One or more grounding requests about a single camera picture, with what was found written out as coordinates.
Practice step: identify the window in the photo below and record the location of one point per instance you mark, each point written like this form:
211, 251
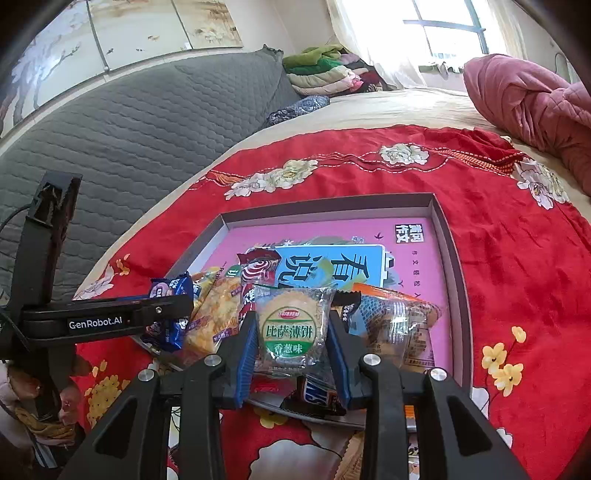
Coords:
448, 27

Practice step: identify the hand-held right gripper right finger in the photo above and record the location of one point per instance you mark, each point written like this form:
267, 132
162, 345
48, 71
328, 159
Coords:
339, 364

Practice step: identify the round cracker packet green label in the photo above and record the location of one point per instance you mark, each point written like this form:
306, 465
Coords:
291, 332

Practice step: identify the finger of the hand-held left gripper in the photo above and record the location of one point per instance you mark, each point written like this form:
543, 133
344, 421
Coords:
161, 310

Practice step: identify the grey cardboard box tray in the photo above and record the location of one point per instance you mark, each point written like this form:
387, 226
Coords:
443, 258

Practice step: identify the clear brown snack packet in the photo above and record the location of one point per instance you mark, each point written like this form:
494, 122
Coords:
392, 323

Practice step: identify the pink quilt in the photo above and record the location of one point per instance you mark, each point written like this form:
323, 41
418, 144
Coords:
521, 101

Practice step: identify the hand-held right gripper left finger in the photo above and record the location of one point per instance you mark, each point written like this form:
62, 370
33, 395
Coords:
244, 364

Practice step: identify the clear crispy rice snack packet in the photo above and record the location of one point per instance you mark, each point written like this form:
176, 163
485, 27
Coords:
212, 323

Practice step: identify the white sheer curtain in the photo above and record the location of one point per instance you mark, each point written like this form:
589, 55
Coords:
369, 41

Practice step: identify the person's left hand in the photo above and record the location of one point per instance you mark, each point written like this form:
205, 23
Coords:
71, 401

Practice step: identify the floral printed wall panel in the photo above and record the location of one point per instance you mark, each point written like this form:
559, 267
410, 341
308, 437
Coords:
138, 32

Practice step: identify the pink book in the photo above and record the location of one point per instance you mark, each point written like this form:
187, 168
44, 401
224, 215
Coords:
406, 258

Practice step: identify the red floral blanket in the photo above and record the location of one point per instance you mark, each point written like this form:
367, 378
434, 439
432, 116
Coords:
508, 277

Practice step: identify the blue cookie packet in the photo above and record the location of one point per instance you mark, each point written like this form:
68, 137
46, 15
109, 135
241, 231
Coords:
171, 288

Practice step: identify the pile of folded clothes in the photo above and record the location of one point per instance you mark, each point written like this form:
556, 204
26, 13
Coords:
328, 69

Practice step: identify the red lollipop packet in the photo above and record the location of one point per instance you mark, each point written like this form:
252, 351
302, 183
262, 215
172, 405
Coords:
258, 272

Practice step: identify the dark chocolate bar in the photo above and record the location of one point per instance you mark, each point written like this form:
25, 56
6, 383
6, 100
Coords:
318, 392

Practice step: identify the beige bed sheet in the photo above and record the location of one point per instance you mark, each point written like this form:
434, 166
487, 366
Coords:
369, 106

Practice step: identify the grey quilted headboard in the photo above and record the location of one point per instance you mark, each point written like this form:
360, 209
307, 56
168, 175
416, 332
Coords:
138, 138

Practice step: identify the dark patterned cloth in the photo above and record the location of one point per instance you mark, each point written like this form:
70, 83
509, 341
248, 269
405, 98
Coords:
300, 110

